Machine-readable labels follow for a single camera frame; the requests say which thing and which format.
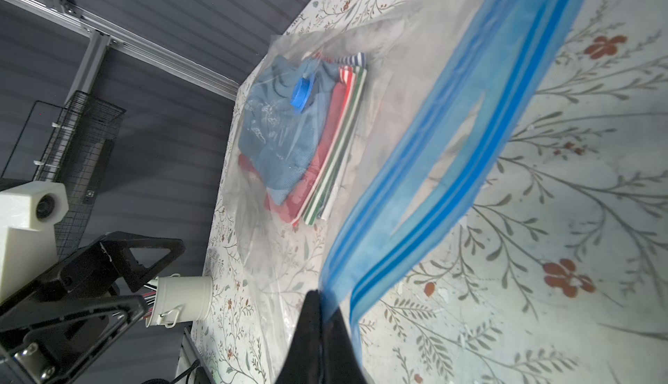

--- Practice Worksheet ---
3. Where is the black wire wall basket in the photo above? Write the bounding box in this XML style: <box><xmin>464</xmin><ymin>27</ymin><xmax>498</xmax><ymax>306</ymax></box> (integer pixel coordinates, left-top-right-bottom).
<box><xmin>1</xmin><ymin>91</ymin><xmax>126</xmax><ymax>259</ymax></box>

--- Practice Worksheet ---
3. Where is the white metal pen cup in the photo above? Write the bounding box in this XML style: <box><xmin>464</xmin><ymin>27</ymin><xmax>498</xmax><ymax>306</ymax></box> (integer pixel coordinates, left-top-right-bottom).
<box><xmin>145</xmin><ymin>274</ymin><xmax>213</xmax><ymax>328</ymax></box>

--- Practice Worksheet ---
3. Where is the clear vacuum bag blue zipper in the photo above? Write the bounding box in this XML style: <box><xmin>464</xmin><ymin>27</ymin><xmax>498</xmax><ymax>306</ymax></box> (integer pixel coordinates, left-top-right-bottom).
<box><xmin>224</xmin><ymin>0</ymin><xmax>584</xmax><ymax>382</ymax></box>

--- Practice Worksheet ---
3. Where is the red folded garment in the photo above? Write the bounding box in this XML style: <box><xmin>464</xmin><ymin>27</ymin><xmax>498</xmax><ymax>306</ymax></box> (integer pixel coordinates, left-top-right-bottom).
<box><xmin>238</xmin><ymin>82</ymin><xmax>346</xmax><ymax>223</ymax></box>

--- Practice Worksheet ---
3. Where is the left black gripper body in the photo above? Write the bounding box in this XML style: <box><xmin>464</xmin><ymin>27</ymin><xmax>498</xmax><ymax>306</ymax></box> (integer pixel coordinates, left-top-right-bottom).
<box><xmin>1</xmin><ymin>232</ymin><xmax>185</xmax><ymax>383</ymax></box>

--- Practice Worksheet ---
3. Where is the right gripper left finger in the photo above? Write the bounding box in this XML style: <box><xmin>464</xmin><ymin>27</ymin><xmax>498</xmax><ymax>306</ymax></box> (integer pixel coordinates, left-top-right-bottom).
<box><xmin>275</xmin><ymin>290</ymin><xmax>324</xmax><ymax>384</ymax></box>

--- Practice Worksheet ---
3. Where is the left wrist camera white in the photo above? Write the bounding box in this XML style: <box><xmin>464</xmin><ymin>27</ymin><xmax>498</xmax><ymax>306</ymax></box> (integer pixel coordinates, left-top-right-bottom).
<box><xmin>1</xmin><ymin>181</ymin><xmax>69</xmax><ymax>301</ymax></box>

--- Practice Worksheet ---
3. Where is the striped folded garment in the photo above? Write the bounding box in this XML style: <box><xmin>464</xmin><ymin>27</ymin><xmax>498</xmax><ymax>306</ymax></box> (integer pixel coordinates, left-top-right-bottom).
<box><xmin>303</xmin><ymin>53</ymin><xmax>367</xmax><ymax>226</ymax></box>

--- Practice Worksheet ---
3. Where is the blue vacuum valve cap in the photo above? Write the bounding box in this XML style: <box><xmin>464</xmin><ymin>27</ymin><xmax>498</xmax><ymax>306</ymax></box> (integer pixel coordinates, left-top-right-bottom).
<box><xmin>290</xmin><ymin>74</ymin><xmax>315</xmax><ymax>113</ymax></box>

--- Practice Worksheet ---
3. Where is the blue tank top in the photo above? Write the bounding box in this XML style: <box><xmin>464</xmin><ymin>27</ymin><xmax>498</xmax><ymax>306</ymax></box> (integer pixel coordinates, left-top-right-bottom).
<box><xmin>238</xmin><ymin>56</ymin><xmax>340</xmax><ymax>205</ymax></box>

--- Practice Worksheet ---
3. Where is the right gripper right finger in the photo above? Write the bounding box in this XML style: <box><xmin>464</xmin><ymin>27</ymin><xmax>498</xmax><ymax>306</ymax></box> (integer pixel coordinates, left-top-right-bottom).
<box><xmin>322</xmin><ymin>310</ymin><xmax>367</xmax><ymax>384</ymax></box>

